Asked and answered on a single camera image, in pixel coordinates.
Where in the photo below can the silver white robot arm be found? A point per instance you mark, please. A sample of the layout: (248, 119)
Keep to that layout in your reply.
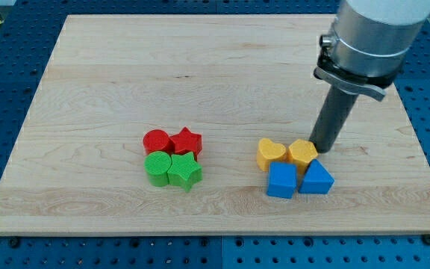
(367, 42)

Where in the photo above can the red star block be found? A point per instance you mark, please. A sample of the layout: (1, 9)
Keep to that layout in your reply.
(186, 141)

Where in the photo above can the green star block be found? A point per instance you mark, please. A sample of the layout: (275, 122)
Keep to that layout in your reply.
(185, 171)

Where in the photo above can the light wooden board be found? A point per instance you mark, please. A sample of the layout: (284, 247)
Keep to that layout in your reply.
(77, 167)

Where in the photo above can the yellow heart block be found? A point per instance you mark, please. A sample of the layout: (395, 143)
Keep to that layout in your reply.
(268, 152)

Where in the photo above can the red cylinder block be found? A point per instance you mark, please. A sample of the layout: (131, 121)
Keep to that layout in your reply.
(157, 140)

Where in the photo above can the green cylinder block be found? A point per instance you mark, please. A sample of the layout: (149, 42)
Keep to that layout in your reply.
(156, 166)

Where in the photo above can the blue cube block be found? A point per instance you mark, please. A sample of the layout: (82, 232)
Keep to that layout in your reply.
(282, 180)

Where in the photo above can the yellow hexagon block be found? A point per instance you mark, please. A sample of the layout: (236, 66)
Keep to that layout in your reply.
(301, 153)

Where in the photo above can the blue triangle block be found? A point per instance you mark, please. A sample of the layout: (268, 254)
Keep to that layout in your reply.
(317, 179)

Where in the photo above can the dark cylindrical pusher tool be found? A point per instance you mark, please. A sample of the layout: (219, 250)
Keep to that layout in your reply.
(331, 118)

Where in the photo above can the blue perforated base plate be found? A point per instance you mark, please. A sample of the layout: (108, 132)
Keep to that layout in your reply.
(27, 37)

